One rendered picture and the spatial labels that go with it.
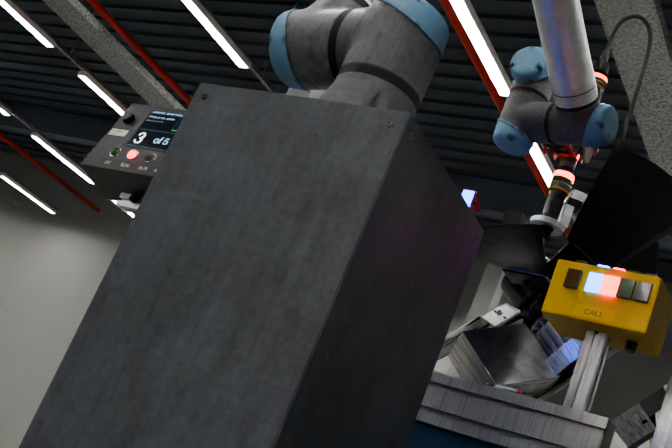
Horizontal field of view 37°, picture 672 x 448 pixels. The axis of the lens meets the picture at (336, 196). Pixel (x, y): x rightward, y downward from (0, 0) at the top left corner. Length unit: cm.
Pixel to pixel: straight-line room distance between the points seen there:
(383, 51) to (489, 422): 58
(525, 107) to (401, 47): 59
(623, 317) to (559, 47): 48
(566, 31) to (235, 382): 92
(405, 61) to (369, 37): 6
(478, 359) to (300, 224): 83
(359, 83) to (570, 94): 57
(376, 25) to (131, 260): 44
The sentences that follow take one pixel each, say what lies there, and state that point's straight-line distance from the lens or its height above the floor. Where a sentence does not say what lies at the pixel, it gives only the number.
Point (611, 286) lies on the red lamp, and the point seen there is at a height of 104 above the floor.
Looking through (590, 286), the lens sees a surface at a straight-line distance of 154.
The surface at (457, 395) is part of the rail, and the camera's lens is 158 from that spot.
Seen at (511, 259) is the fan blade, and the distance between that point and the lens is 197.
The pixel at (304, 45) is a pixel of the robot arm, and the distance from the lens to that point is 142.
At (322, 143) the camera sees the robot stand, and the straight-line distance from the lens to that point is 114.
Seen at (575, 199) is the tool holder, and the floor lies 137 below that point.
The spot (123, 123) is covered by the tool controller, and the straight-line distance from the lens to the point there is 220.
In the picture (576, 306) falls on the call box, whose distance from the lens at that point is 154.
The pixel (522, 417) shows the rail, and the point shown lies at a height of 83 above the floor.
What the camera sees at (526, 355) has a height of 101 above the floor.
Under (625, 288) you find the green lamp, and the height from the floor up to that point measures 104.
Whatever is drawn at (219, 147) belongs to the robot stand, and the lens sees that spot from 121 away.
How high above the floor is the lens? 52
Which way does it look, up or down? 19 degrees up
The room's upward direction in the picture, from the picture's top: 23 degrees clockwise
